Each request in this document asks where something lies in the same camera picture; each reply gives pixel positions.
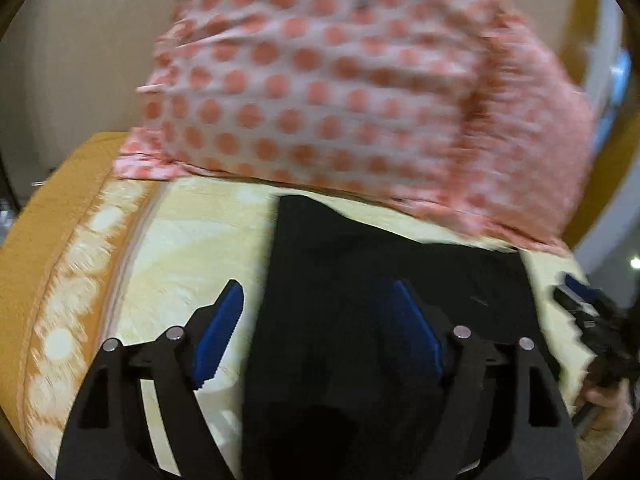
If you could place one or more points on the large pink polka dot pillow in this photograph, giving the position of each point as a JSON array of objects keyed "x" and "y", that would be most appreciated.
[{"x": 310, "y": 70}]

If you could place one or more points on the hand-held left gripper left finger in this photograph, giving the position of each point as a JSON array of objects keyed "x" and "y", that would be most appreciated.
[{"x": 220, "y": 325}]

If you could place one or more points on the small pink polka dot pillow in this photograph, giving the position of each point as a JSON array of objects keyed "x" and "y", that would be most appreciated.
[{"x": 530, "y": 150}]

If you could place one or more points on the black pants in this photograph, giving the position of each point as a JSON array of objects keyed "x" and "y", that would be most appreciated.
[{"x": 325, "y": 285}]

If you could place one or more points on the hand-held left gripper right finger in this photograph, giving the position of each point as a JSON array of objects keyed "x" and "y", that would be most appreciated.
[{"x": 417, "y": 330}]

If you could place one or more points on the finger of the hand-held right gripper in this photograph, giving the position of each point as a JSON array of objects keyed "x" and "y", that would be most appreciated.
[
  {"x": 567, "y": 300},
  {"x": 580, "y": 287}
]

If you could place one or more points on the window with wooden frame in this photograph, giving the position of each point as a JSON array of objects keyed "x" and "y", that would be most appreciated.
[{"x": 590, "y": 20}]

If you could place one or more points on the person's right hand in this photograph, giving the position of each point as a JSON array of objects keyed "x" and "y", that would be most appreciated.
[{"x": 607, "y": 405}]

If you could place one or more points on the yellow patterned bed blanket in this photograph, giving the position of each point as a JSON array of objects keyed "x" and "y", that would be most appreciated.
[{"x": 175, "y": 240}]

